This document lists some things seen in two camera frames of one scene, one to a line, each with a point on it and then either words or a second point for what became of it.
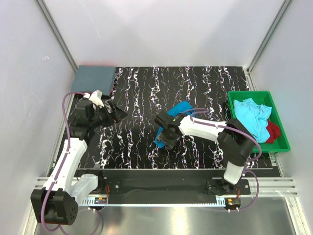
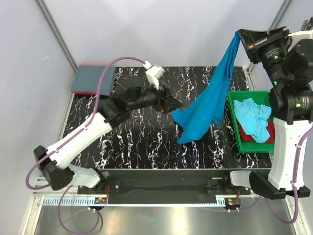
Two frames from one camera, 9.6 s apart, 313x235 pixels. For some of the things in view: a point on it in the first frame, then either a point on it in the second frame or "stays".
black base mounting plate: x=167 y=183 stays
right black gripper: x=168 y=143 to x=256 y=41
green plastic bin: x=281 y=144 stays
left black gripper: x=120 y=114 to x=162 y=97
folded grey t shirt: x=87 y=79 stays
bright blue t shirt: x=184 y=107 to x=209 y=107
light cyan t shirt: x=254 y=117 stays
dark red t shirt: x=274 y=131 stays
